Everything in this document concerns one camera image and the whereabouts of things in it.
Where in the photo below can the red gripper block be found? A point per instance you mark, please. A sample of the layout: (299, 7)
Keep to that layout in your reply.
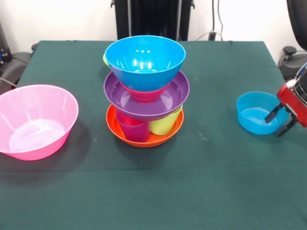
(293, 105)

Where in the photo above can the small blue bowl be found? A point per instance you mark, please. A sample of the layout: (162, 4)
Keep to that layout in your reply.
(251, 119)

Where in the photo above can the green cup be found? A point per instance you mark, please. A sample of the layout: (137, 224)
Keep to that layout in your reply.
(161, 127)

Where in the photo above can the orange bowl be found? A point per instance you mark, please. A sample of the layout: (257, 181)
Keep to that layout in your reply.
(158, 141)

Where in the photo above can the small magenta bowl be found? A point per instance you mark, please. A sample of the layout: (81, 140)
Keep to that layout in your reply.
(144, 95)

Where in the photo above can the purple cup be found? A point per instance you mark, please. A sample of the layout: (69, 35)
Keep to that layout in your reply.
(134, 131)

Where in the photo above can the large blue bowl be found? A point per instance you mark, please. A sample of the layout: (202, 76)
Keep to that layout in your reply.
(144, 60)

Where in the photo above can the purple bowl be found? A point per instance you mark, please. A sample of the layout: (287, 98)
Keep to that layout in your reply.
(120, 103)

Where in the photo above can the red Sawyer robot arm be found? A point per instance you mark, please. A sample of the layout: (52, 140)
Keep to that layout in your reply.
(298, 24)

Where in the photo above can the black power plug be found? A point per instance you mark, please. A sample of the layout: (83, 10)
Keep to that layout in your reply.
(212, 36)

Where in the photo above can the dark green table cloth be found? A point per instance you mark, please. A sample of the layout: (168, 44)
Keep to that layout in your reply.
(168, 187)

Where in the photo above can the green bowl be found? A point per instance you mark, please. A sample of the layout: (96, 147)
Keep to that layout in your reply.
(106, 62)

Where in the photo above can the large pink bowl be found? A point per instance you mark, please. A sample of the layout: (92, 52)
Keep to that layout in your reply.
(36, 134)

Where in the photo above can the black stand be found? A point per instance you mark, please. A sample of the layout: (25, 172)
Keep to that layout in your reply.
(3, 48)

